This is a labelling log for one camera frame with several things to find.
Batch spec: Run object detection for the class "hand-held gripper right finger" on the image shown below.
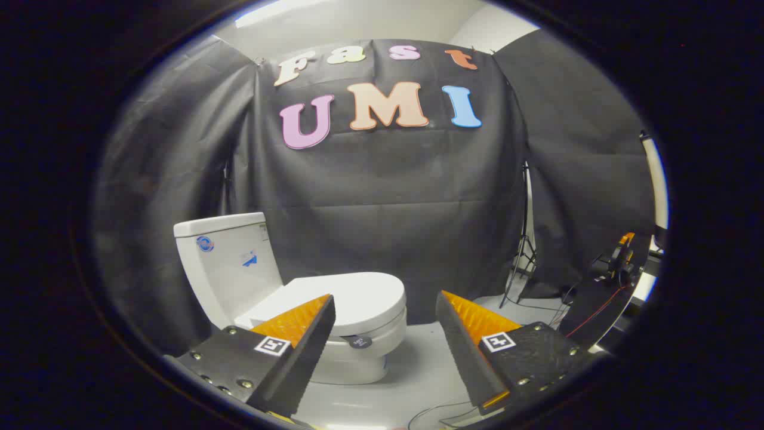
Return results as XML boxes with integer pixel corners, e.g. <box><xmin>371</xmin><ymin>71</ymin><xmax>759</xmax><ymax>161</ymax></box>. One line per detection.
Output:
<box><xmin>436</xmin><ymin>290</ymin><xmax>599</xmax><ymax>416</ymax></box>

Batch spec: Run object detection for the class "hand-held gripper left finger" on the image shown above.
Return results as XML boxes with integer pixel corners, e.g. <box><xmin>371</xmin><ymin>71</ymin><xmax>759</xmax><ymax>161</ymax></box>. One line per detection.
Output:
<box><xmin>164</xmin><ymin>294</ymin><xmax>336</xmax><ymax>419</ymax></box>

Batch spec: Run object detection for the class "white toilet lid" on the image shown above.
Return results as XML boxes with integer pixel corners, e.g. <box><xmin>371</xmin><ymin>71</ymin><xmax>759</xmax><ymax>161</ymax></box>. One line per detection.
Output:
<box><xmin>242</xmin><ymin>272</ymin><xmax>407</xmax><ymax>337</ymax></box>

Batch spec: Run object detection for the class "white toilet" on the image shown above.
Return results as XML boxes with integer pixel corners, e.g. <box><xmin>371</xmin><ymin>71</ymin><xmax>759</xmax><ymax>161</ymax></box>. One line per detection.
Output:
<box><xmin>173</xmin><ymin>212</ymin><xmax>408</xmax><ymax>386</ymax></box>

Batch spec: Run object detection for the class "black tripod light stand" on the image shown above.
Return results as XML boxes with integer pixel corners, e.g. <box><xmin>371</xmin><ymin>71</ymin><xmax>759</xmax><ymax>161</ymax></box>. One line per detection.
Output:
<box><xmin>500</xmin><ymin>160</ymin><xmax>538</xmax><ymax>309</ymax></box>

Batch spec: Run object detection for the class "black backdrop cloth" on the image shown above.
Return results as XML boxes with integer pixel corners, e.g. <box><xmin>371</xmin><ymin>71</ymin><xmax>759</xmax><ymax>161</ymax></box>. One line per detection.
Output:
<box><xmin>93</xmin><ymin>30</ymin><xmax>657</xmax><ymax>359</ymax></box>

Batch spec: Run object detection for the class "black and orange gripper device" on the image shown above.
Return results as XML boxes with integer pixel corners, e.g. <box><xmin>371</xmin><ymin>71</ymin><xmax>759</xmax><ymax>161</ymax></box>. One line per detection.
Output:
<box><xmin>590</xmin><ymin>232</ymin><xmax>638</xmax><ymax>286</ymax></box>

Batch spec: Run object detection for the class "white light pole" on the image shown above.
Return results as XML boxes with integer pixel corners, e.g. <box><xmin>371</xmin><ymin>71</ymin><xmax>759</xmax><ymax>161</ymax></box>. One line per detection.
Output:
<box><xmin>640</xmin><ymin>133</ymin><xmax>670</xmax><ymax>231</ymax></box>

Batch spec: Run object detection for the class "black floor cable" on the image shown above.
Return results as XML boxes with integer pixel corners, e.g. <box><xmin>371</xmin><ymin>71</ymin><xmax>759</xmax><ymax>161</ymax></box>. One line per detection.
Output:
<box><xmin>411</xmin><ymin>399</ymin><xmax>497</xmax><ymax>428</ymax></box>

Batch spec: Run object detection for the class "red cable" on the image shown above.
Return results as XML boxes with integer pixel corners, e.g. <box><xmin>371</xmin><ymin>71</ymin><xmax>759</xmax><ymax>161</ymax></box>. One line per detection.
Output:
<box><xmin>566</xmin><ymin>285</ymin><xmax>629</xmax><ymax>339</ymax></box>

